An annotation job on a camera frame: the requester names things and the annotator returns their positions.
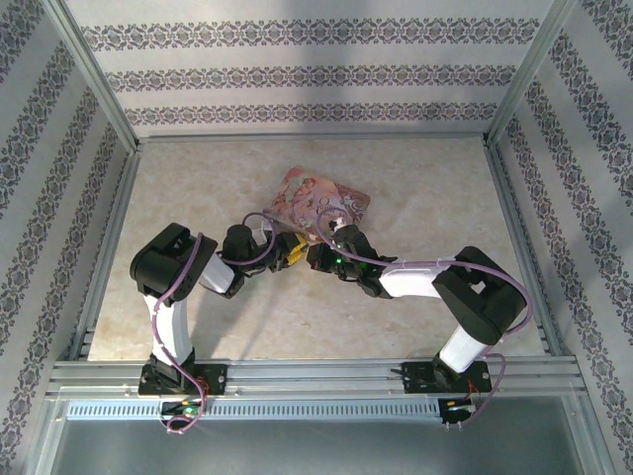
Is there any pink book-shaped box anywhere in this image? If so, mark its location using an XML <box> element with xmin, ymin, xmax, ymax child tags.
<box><xmin>260</xmin><ymin>166</ymin><xmax>372</xmax><ymax>246</ymax></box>

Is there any small left controller board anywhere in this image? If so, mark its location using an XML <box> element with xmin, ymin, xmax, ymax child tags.
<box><xmin>160</xmin><ymin>400</ymin><xmax>207</xmax><ymax>418</ymax></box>

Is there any small controller board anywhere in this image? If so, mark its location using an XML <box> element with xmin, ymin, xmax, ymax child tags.
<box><xmin>441</xmin><ymin>397</ymin><xmax>479</xmax><ymax>416</ymax></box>
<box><xmin>160</xmin><ymin>400</ymin><xmax>207</xmax><ymax>418</ymax></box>

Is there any small right controller board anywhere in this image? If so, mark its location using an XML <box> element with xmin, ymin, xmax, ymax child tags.
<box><xmin>441</xmin><ymin>397</ymin><xmax>479</xmax><ymax>416</ymax></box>

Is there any grey metal sheet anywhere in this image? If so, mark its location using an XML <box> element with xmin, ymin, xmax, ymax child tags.
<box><xmin>29</xmin><ymin>395</ymin><xmax>609</xmax><ymax>475</ymax></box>

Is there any aluminium frame rail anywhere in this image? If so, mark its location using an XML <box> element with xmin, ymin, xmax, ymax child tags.
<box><xmin>484</xmin><ymin>141</ymin><xmax>568</xmax><ymax>357</ymax></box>
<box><xmin>136</xmin><ymin>133</ymin><xmax>491</xmax><ymax>145</ymax></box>
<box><xmin>68</xmin><ymin>142</ymin><xmax>142</xmax><ymax>362</ymax></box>

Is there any aluminium front rail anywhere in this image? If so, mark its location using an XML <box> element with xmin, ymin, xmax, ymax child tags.
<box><xmin>46</xmin><ymin>359</ymin><xmax>581</xmax><ymax>400</ymax></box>

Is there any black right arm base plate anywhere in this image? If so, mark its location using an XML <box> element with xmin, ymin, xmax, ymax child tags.
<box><xmin>403</xmin><ymin>360</ymin><xmax>492</xmax><ymax>396</ymax></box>

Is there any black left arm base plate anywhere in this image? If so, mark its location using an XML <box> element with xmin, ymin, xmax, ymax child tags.
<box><xmin>137</xmin><ymin>363</ymin><xmax>228</xmax><ymax>397</ymax></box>

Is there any slotted grey cable duct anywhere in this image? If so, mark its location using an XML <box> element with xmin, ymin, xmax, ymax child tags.
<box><xmin>65</xmin><ymin>398</ymin><xmax>442</xmax><ymax>423</ymax></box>

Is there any aluminium corner post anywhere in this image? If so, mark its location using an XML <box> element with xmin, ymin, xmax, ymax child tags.
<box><xmin>42</xmin><ymin>0</ymin><xmax>139</xmax><ymax>152</ymax></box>
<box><xmin>484</xmin><ymin>0</ymin><xmax>580</xmax><ymax>147</ymax></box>

